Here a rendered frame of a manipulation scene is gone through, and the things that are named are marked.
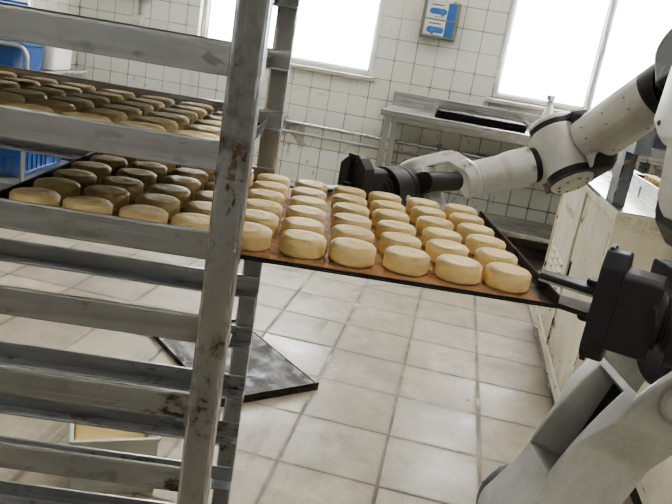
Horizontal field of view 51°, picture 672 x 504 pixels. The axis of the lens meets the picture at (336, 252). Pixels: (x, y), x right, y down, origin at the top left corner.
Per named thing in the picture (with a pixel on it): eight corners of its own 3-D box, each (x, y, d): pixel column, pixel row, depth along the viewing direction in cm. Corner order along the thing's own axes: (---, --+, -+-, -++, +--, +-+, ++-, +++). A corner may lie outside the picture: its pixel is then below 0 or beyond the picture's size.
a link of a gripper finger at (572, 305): (532, 293, 76) (590, 311, 73) (539, 287, 79) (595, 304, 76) (529, 307, 77) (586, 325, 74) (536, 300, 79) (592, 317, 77)
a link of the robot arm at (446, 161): (395, 169, 130) (463, 153, 132) (407, 215, 129) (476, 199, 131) (400, 160, 124) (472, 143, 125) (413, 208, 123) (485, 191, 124)
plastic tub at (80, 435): (68, 433, 201) (71, 383, 197) (146, 431, 209) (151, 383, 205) (65, 498, 174) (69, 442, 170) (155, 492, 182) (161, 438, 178)
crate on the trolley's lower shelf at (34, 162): (4, 155, 459) (5, 124, 454) (61, 165, 459) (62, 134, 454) (-45, 167, 405) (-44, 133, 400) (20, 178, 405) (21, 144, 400)
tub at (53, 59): (9, 59, 450) (10, 27, 445) (76, 71, 451) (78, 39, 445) (-21, 59, 415) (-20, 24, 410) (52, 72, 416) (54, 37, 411)
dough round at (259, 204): (286, 219, 88) (288, 204, 88) (272, 227, 84) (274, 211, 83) (250, 211, 90) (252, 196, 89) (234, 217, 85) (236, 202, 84)
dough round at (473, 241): (470, 245, 92) (473, 231, 91) (507, 256, 89) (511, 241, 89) (458, 252, 87) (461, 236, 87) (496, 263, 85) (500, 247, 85)
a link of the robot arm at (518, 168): (464, 164, 133) (559, 142, 134) (481, 213, 129) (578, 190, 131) (475, 138, 123) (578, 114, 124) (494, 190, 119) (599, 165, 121)
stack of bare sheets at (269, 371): (317, 389, 253) (319, 382, 252) (218, 407, 229) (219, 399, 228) (240, 325, 298) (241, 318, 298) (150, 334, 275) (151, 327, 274)
